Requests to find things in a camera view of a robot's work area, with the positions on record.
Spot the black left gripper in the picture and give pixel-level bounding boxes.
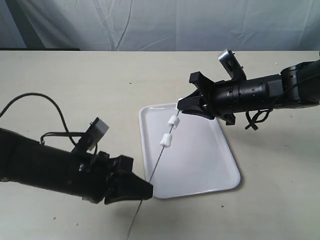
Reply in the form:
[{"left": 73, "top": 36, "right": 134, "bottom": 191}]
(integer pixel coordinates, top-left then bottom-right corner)
[{"left": 68, "top": 152, "right": 153, "bottom": 205}]

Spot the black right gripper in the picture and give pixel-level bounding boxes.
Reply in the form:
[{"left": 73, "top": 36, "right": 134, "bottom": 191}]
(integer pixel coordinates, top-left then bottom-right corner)
[{"left": 178, "top": 71, "right": 239, "bottom": 125}]

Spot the thin metal skewer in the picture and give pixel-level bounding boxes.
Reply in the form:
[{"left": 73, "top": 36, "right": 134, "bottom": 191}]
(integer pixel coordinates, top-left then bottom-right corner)
[{"left": 125, "top": 109, "right": 181, "bottom": 233}]

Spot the white marshmallow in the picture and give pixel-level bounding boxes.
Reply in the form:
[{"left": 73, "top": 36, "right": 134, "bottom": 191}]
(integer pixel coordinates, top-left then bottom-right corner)
[
  {"left": 167, "top": 115, "right": 180, "bottom": 130},
  {"left": 175, "top": 98, "right": 180, "bottom": 111},
  {"left": 160, "top": 133, "right": 173, "bottom": 148}
]

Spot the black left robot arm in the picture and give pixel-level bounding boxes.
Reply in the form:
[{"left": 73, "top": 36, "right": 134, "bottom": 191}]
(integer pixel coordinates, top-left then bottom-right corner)
[{"left": 0, "top": 129, "right": 153, "bottom": 205}]

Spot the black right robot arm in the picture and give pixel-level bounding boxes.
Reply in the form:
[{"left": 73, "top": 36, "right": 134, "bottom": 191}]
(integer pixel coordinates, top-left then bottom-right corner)
[{"left": 177, "top": 60, "right": 320, "bottom": 130}]

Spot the white plastic tray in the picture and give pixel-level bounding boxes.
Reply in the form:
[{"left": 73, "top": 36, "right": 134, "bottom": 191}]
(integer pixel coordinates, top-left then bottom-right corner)
[{"left": 138, "top": 103, "right": 241, "bottom": 199}]

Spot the blue-grey backdrop cloth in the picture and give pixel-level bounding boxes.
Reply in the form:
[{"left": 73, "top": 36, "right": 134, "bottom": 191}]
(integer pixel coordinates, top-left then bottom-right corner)
[{"left": 0, "top": 0, "right": 320, "bottom": 52}]

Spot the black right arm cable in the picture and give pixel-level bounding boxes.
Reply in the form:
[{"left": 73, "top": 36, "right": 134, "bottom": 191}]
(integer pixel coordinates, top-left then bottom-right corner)
[{"left": 244, "top": 74, "right": 320, "bottom": 131}]

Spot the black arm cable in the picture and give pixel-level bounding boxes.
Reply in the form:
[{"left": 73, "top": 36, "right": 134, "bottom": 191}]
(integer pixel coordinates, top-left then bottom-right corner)
[
  {"left": 0, "top": 92, "right": 98, "bottom": 151},
  {"left": 244, "top": 74, "right": 320, "bottom": 131}
]

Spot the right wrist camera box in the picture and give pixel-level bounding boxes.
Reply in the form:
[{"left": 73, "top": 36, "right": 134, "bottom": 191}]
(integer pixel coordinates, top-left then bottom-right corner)
[{"left": 218, "top": 49, "right": 247, "bottom": 81}]

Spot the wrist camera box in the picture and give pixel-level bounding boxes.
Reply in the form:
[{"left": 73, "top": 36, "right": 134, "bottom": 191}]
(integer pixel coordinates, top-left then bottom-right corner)
[
  {"left": 72, "top": 117, "right": 109, "bottom": 153},
  {"left": 218, "top": 49, "right": 247, "bottom": 81}
]

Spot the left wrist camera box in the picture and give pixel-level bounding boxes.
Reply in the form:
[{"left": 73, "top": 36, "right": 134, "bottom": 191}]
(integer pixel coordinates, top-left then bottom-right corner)
[{"left": 72, "top": 117, "right": 109, "bottom": 153}]

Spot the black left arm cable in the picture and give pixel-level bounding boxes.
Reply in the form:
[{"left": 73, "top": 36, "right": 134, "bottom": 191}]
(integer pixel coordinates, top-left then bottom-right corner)
[{"left": 0, "top": 92, "right": 98, "bottom": 151}]

